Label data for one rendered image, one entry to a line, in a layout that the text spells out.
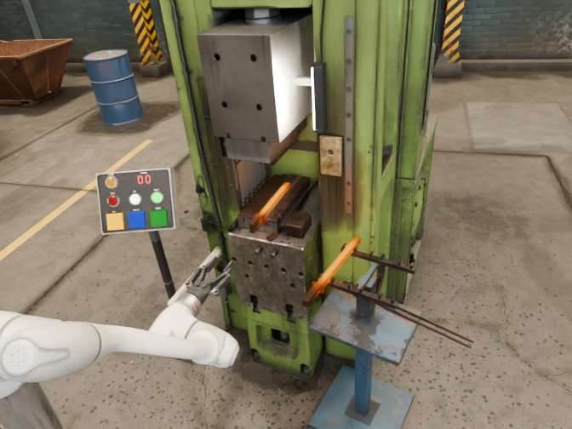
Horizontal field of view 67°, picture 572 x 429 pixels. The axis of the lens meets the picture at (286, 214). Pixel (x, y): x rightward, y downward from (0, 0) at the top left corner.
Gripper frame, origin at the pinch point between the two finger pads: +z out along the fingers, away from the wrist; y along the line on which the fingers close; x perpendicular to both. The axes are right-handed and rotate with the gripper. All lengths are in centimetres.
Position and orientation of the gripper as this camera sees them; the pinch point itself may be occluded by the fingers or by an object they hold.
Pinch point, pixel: (220, 265)
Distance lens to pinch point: 169.7
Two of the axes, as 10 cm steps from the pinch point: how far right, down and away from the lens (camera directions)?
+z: 3.9, -5.2, 7.6
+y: 9.2, 1.6, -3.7
